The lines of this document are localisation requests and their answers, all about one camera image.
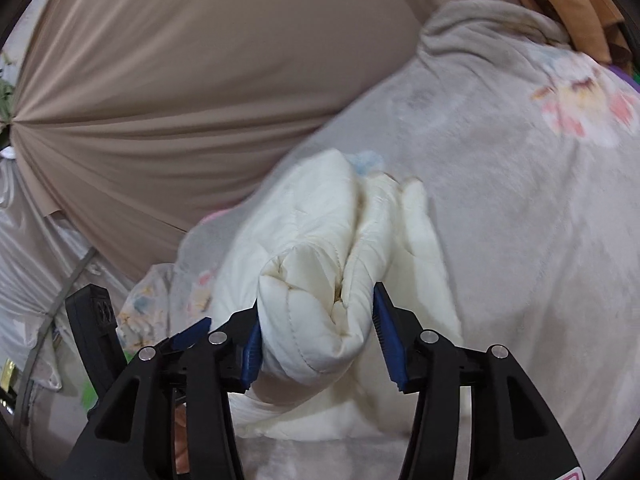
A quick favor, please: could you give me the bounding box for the cream quilted jacket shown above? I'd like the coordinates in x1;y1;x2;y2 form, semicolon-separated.
209;150;462;441

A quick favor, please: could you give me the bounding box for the person's left hand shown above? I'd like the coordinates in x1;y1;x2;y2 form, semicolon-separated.
174;404;190;474

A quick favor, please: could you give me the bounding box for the green object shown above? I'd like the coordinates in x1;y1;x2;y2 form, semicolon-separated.
80;351;134;413

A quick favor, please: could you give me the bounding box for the beige draped curtain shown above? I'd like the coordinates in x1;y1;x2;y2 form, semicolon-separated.
12;0;522;283

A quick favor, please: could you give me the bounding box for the grey floral fleece blanket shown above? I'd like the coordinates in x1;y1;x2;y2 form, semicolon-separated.
118;0;639;479

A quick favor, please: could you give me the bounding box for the orange hanging garment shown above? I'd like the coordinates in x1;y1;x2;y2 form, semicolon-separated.
520;0;632;73

